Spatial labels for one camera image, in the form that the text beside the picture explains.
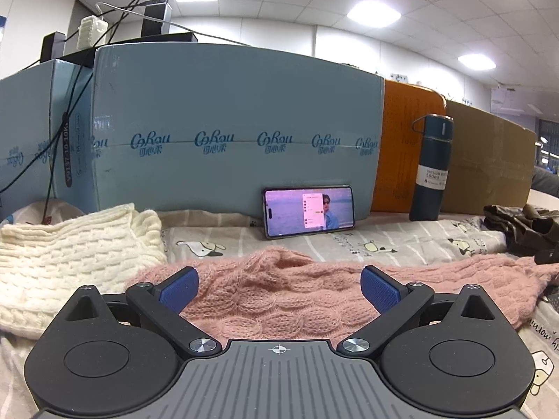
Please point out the grey power adapter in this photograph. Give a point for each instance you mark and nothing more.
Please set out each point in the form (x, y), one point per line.
(155, 19)

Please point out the smartphone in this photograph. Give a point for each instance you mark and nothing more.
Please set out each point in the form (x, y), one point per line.
(288, 211)

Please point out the cream knit sweater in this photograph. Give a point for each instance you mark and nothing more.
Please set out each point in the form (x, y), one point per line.
(65, 262)

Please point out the large light blue cardboard box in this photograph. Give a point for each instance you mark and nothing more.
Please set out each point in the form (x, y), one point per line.
(218, 96)

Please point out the ceiling light panel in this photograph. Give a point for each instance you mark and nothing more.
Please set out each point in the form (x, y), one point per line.
(476, 62)
(374, 13)

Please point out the dark blue thermos bottle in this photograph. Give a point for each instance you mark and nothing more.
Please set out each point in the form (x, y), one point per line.
(430, 183)

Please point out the white tissue pack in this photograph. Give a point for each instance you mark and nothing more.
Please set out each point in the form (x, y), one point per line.
(91, 30)

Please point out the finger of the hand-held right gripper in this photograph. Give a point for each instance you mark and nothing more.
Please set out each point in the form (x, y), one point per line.
(548, 256)

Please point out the pink knit sweater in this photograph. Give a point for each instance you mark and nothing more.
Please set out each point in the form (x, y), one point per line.
(284, 297)

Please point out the dark brown garment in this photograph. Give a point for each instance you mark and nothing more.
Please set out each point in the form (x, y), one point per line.
(515, 227)

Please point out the orange cardboard box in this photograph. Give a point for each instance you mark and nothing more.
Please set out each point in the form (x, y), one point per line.
(401, 139)

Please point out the small black box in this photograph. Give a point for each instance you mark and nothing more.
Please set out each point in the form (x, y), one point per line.
(52, 46)

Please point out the printed grey bedsheet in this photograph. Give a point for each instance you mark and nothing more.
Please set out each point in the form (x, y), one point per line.
(393, 240)

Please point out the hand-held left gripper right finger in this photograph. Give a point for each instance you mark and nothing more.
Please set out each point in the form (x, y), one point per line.
(380, 290)

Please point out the large brown cardboard box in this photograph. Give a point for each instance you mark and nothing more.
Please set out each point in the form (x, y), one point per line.
(489, 161)

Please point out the black flat device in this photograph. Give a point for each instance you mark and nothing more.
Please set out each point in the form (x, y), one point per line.
(153, 38)

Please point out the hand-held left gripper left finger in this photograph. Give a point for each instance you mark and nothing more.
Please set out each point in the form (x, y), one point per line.
(179, 290)

